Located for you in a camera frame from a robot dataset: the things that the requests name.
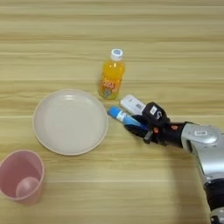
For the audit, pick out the orange juice bottle white cap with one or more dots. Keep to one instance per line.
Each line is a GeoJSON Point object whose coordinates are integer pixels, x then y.
{"type": "Point", "coordinates": [112, 75]}

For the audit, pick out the white flat remote-like device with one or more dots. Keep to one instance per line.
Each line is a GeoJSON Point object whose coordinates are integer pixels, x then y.
{"type": "Point", "coordinates": [132, 104]}

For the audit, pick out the beige round plate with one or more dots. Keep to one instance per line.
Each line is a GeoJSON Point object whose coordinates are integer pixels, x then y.
{"type": "Point", "coordinates": [70, 122]}

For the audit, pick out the pink plastic cup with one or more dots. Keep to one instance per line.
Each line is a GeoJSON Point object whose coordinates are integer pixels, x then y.
{"type": "Point", "coordinates": [14, 169]}

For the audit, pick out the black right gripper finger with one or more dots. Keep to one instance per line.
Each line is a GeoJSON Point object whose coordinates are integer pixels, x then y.
{"type": "Point", "coordinates": [140, 132]}
{"type": "Point", "coordinates": [141, 118]}

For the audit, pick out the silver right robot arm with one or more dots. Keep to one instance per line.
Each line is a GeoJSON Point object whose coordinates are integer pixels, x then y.
{"type": "Point", "coordinates": [208, 151]}

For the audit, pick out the blue glue stick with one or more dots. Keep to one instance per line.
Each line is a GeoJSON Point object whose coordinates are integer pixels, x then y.
{"type": "Point", "coordinates": [121, 115]}

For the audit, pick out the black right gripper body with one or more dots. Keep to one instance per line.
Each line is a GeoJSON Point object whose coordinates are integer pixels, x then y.
{"type": "Point", "coordinates": [169, 134]}

